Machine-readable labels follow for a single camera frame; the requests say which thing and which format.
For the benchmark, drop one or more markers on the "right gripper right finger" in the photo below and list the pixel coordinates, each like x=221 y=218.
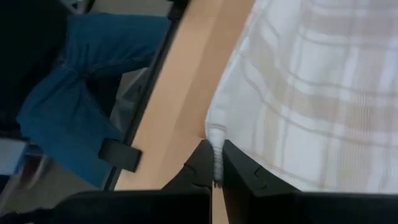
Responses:
x=280 y=208

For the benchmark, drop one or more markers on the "black frame clip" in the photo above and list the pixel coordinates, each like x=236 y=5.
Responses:
x=119 y=154

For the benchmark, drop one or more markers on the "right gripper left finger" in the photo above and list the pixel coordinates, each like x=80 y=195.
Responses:
x=140 y=208

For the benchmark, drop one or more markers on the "person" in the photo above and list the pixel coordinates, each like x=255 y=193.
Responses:
x=77 y=93

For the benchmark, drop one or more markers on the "white checked towel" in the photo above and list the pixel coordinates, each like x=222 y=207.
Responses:
x=311 y=93

